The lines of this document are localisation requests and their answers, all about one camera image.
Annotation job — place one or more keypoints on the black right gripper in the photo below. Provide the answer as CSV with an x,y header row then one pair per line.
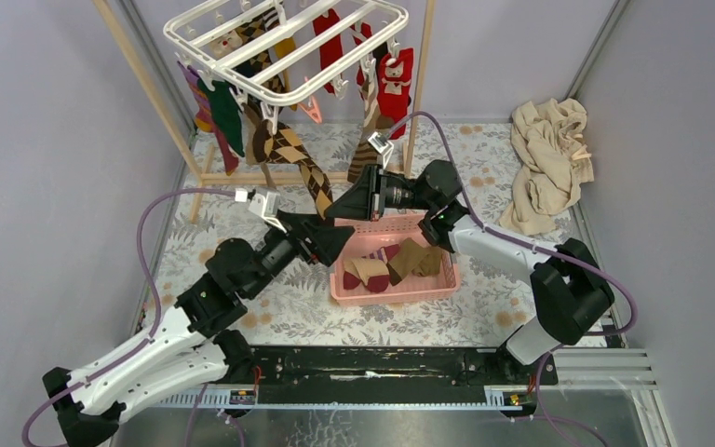
x,y
366,199

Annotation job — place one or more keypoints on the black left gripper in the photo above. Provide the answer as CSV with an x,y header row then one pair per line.
x,y
326,242

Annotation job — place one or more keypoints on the beige purple striped sock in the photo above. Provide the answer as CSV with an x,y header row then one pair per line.
x,y
370,271

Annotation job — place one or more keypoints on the plain brown sock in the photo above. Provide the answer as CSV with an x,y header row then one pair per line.
x,y
414,259

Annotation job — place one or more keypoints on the brown argyle sock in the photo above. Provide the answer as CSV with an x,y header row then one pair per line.
x,y
284,146

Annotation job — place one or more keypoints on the tan plain sock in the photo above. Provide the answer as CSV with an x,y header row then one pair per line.
x,y
255,154

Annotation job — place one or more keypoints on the green sock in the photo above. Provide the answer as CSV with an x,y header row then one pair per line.
x,y
226,115

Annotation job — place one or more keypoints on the purple orange striped sock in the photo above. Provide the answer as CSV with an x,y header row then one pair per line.
x,y
204,119

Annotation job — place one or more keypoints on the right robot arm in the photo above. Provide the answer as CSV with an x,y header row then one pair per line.
x,y
569,294

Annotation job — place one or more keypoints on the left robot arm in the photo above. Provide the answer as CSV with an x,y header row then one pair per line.
x,y
193,341

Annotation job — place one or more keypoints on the wooden hanger stand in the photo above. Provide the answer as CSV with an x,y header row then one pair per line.
x,y
142,65

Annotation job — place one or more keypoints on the brown striped sock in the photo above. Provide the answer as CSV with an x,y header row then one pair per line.
x,y
373,121

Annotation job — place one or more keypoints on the pink plastic basket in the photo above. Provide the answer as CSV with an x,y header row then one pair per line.
x,y
371,236

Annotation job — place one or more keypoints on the orange plastic clip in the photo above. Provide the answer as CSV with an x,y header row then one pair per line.
x,y
310,106

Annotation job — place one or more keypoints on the red bear sock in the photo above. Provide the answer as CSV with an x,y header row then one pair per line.
x,y
394,87

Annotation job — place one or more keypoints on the red hanging sock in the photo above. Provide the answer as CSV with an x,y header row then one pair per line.
x,y
332,50

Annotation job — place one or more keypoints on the floral table mat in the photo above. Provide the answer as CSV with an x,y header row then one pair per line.
x,y
297,307

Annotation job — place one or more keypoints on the beige crumpled cloth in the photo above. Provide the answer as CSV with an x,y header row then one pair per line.
x,y
549,141

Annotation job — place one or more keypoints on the dark argyle sock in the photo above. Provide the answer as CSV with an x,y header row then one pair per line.
x,y
279,83

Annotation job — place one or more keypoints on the navy bear sock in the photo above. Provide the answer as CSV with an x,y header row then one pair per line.
x,y
235,39

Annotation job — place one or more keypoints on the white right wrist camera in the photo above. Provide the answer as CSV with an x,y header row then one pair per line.
x,y
383,147

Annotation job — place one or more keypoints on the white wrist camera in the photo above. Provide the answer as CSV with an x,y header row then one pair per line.
x,y
383,147
263,203

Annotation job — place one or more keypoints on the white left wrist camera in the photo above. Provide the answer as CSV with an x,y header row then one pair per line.
x,y
263,203

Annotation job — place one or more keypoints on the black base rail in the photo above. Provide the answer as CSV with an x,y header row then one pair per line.
x,y
287,374

